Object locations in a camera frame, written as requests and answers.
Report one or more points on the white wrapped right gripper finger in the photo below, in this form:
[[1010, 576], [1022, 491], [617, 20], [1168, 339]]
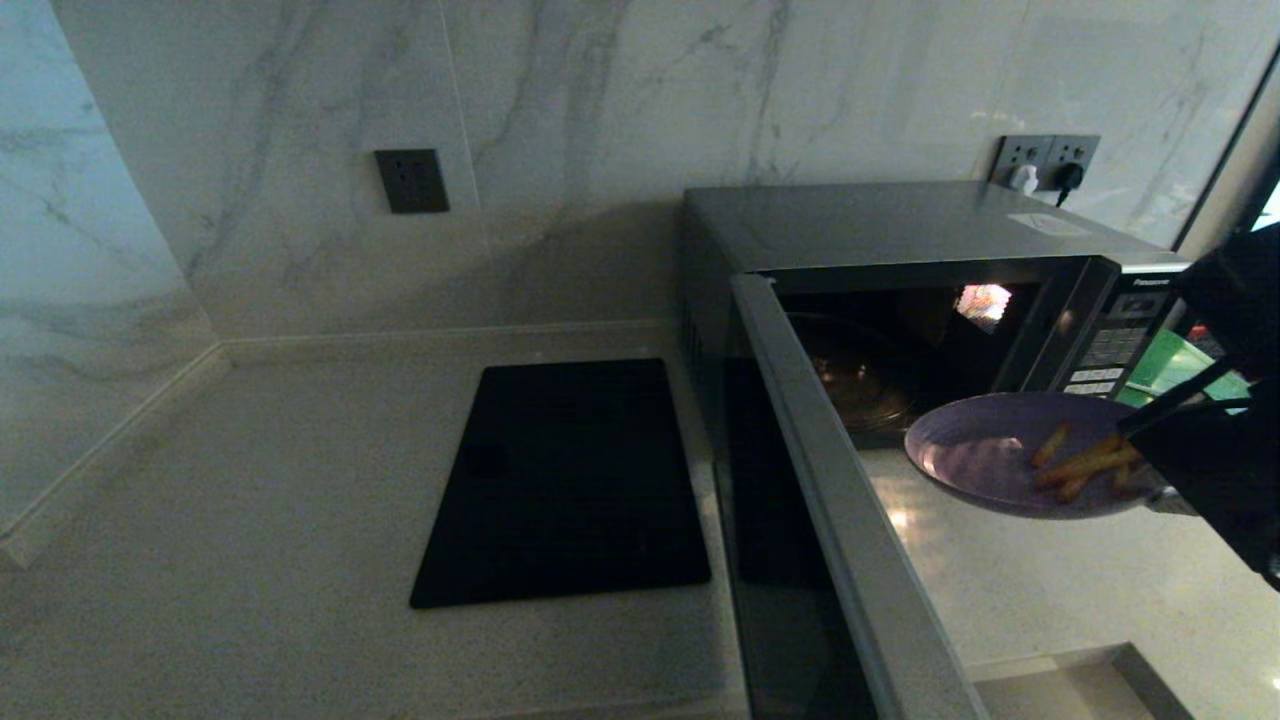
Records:
[[1172, 500], [1175, 398]]

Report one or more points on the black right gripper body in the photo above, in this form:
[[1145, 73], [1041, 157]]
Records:
[[1225, 480]]

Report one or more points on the purple plate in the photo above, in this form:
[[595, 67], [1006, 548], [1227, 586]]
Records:
[[980, 450]]

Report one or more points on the black glass microwave door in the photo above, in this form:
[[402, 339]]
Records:
[[850, 540]]

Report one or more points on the silver black microwave oven body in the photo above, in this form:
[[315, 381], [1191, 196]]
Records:
[[880, 222]]

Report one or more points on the green cutting board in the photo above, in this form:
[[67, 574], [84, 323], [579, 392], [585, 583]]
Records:
[[1160, 365]]

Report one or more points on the black power plug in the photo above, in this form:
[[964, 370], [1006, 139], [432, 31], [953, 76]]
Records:
[[1069, 177]]

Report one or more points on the white power plug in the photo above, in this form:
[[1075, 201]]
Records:
[[1024, 179]]

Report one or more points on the black induction cooktop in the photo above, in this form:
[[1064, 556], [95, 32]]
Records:
[[570, 480]]

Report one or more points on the black partition frame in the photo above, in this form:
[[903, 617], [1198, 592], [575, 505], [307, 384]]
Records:
[[1200, 197]]

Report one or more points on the grey wall socket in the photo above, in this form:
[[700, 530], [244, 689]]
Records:
[[1018, 151], [1080, 149]]

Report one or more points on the dark single wall socket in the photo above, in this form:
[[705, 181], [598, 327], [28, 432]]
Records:
[[412, 181]]

